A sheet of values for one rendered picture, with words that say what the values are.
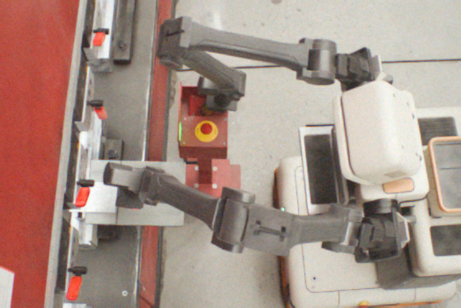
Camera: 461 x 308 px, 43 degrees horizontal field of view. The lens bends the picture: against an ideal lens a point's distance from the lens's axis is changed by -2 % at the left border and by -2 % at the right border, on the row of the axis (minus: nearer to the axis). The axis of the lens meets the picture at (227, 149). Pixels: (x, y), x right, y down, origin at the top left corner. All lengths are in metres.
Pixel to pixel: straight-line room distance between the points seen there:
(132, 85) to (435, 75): 1.68
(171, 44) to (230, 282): 1.41
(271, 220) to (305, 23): 2.10
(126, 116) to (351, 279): 1.08
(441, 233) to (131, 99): 1.04
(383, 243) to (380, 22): 1.87
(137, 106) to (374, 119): 0.81
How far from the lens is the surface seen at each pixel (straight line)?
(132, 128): 1.86
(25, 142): 1.07
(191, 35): 1.42
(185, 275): 2.61
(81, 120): 1.47
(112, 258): 1.76
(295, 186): 2.43
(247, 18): 3.06
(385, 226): 1.44
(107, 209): 1.66
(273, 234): 1.06
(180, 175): 1.66
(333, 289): 2.37
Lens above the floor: 2.59
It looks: 70 degrees down
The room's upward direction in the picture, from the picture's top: 4 degrees clockwise
